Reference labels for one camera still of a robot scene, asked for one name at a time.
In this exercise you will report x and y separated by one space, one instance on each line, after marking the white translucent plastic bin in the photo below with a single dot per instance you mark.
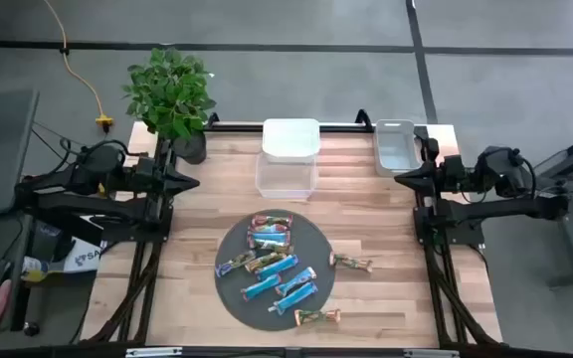
290 136

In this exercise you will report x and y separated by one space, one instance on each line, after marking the black plant pot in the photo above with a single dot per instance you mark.
194 151

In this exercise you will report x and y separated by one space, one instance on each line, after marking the black round knob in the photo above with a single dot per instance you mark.
31 329

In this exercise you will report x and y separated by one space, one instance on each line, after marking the red multicolour granola bar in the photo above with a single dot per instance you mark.
271 220

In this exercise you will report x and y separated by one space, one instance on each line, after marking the black control box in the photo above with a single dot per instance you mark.
67 231

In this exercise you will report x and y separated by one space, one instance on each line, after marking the green leafy plant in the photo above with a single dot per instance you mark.
167 94

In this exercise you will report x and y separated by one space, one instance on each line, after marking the white printed box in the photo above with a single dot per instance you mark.
87 258

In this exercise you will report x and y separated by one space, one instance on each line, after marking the dark round plate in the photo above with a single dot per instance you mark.
311 238

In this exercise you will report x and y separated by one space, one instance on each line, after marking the dark blue green granola bar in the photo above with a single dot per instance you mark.
234 264

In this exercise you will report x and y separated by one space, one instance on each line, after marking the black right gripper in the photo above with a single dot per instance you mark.
445 174

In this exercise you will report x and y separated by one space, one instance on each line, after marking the blue red-ended granola bar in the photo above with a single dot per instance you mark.
269 237

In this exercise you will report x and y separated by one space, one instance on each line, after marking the yellow white bottle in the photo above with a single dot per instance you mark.
35 268

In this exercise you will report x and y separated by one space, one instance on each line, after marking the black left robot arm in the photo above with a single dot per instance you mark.
92 206

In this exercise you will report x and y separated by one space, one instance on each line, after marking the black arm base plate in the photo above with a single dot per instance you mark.
465 233
132 233

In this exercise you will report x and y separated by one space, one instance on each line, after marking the grey metal desk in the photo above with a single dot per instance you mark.
572 248

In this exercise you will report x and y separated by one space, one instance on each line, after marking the brown green granola bar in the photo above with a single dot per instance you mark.
351 262
316 316

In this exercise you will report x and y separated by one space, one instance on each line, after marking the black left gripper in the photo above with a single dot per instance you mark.
149 176

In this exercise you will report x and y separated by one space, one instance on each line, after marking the clear plastic container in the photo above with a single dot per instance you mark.
286 181

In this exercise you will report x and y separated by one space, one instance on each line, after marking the black table edge rail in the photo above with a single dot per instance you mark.
316 354

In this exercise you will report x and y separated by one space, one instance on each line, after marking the green yellow granola bar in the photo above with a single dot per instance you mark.
264 262

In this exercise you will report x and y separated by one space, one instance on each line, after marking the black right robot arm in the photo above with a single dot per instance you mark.
505 209

